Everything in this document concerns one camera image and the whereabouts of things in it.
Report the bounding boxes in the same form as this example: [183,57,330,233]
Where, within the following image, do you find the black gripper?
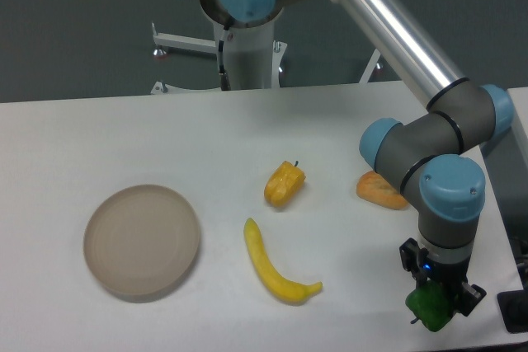
[399,238,487,317]

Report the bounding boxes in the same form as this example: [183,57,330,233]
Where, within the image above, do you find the green pepper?
[405,280,453,332]

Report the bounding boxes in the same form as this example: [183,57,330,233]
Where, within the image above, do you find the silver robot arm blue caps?
[200,0,513,316]

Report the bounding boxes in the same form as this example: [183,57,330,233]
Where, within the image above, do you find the yellow pepper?
[264,161,306,208]

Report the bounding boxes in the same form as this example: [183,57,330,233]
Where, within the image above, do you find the black device at right edge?
[496,236,528,335]

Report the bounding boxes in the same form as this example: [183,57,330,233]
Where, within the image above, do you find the orange bread slice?
[356,171,408,210]

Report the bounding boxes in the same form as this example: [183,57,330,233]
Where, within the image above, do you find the yellow banana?
[243,218,323,305]

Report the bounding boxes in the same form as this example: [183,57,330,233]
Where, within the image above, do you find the beige round plate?
[82,185,201,303]

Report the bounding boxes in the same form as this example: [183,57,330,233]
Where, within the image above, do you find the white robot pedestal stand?
[148,17,387,96]

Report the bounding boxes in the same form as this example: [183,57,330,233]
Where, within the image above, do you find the black cable on pedestal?
[218,17,234,92]

